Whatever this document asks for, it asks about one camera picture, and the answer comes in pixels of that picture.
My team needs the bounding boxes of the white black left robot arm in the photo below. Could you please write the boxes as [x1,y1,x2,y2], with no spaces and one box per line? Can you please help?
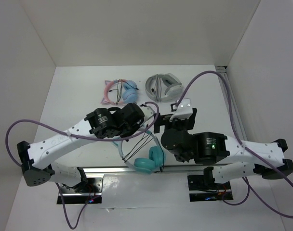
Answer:
[17,103,154,192]

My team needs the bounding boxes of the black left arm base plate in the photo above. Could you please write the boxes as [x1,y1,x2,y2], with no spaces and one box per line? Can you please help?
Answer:
[60,175,104,205]

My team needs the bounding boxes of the pink blue cat-ear headphones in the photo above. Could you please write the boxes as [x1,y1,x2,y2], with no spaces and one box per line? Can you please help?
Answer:
[101,79,139,105]

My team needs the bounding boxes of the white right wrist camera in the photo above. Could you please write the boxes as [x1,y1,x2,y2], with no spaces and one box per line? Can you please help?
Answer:
[169,98,193,122]

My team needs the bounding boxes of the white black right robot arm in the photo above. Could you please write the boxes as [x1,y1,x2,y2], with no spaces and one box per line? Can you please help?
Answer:
[154,108,293,189]

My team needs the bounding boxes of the aluminium rail at table front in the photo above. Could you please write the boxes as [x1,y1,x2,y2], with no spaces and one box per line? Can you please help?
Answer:
[83,165,205,174]

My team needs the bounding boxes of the grey white headphones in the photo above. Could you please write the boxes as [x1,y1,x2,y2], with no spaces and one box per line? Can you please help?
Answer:
[145,74,184,102]

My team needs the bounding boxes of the black headphone audio cable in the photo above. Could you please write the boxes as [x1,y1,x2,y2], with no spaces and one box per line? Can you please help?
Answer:
[122,124,165,173]

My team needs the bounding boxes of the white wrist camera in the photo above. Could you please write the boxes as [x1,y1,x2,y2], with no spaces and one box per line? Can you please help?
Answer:
[139,102,160,130]
[169,98,193,122]

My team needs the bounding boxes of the teal cat-ear headphones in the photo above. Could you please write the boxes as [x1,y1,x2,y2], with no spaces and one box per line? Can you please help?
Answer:
[112,130,166,175]

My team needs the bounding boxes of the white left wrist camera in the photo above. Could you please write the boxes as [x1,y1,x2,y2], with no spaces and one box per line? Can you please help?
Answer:
[139,102,160,130]

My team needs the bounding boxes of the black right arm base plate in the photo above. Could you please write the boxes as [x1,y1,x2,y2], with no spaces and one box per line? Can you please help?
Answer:
[187,171,233,202]

